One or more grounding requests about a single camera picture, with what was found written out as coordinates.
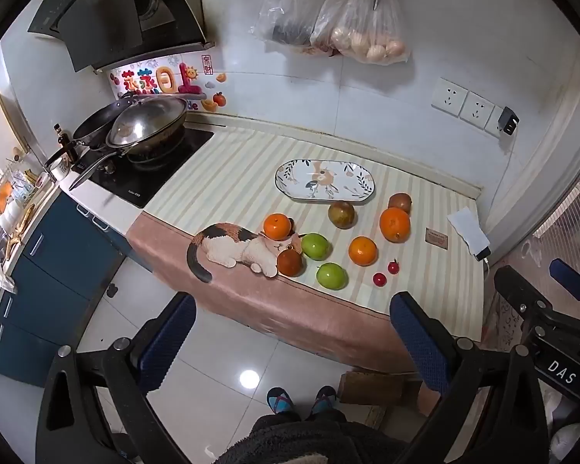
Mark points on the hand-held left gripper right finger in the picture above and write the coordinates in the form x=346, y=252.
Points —
x=415, y=343

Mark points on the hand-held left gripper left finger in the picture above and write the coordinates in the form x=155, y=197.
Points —
x=169, y=343

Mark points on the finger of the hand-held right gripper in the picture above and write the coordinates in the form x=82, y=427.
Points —
x=568, y=273
x=512, y=286

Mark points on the green apple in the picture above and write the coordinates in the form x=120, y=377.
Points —
x=316, y=245
x=332, y=276

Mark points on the large orange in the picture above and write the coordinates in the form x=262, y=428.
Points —
x=395, y=225

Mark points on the brown green round fruit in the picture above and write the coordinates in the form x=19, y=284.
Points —
x=341, y=214

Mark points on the oval floral ceramic plate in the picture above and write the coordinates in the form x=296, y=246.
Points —
x=299, y=179

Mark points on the cardboard box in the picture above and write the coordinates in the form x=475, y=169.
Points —
x=372, y=386

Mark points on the red cherry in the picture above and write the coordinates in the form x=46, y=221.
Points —
x=379, y=279
x=393, y=267

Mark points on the brown cloth label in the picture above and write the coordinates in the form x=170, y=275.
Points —
x=436, y=238

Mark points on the blue slipper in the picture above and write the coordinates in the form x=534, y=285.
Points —
x=279, y=400
x=324, y=399

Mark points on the blue kitchen cabinet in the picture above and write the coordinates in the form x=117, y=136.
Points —
x=53, y=270

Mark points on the small brown round fruit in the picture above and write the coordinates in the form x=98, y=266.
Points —
x=399, y=202

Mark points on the dark fleece garment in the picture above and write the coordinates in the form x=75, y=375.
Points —
x=309, y=437

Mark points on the reddish brown round fruit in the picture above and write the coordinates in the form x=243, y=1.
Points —
x=289, y=262

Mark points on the black charger plug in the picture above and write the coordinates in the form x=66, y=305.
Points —
x=508, y=121

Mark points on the white hanging cloth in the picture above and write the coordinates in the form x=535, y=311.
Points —
x=5, y=279

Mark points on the black glass cooktop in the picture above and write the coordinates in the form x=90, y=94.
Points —
x=174, y=167

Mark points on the striped cat print tablecloth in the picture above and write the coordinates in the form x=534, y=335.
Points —
x=232, y=169

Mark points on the black wok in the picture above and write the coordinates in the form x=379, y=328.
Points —
x=154, y=147

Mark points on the white mug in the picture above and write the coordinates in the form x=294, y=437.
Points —
x=60, y=169

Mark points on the dark sauce bottle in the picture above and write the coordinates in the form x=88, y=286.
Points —
x=66, y=147

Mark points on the steel wok lid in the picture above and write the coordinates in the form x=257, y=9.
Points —
x=147, y=121

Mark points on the black frying pan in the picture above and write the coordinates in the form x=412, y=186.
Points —
x=94, y=128

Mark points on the wooden cutting board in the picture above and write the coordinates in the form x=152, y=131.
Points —
x=12, y=121

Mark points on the plastic bag of eggs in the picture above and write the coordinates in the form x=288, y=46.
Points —
x=367, y=29

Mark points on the black range hood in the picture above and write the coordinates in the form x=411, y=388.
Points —
x=116, y=19

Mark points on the plastic bag with dark contents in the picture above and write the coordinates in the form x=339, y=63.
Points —
x=290, y=5

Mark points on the white wall socket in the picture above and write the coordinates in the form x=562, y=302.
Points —
x=449, y=96
x=492, y=123
x=477, y=110

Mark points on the colourful wall sticker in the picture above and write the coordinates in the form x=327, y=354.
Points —
x=164, y=82

